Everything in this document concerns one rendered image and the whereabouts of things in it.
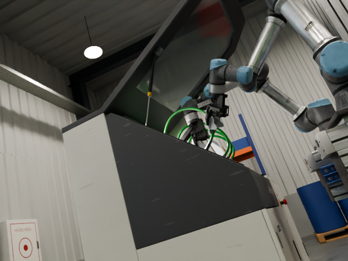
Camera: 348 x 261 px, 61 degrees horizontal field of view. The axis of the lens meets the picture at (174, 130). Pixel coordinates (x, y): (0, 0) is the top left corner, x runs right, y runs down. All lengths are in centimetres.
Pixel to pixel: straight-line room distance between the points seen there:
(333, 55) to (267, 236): 70
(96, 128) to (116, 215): 44
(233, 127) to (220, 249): 721
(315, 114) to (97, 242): 133
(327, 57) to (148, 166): 84
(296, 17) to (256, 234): 86
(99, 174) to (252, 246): 77
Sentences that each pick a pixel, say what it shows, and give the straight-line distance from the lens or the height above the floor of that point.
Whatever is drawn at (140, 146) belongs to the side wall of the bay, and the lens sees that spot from 138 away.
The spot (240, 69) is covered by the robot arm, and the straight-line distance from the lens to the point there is 132.
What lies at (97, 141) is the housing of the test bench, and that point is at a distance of 153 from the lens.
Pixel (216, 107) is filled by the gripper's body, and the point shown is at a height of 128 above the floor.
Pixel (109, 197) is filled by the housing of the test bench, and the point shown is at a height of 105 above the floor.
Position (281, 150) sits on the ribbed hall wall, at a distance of 812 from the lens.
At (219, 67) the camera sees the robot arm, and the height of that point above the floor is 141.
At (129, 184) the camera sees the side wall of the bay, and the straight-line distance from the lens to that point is 139.
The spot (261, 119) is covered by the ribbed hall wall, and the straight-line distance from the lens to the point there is 832.
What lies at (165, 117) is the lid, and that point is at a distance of 194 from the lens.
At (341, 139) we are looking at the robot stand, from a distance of 128.
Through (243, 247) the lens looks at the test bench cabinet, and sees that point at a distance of 121.
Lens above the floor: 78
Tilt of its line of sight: 20 degrees up
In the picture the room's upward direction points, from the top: 18 degrees counter-clockwise
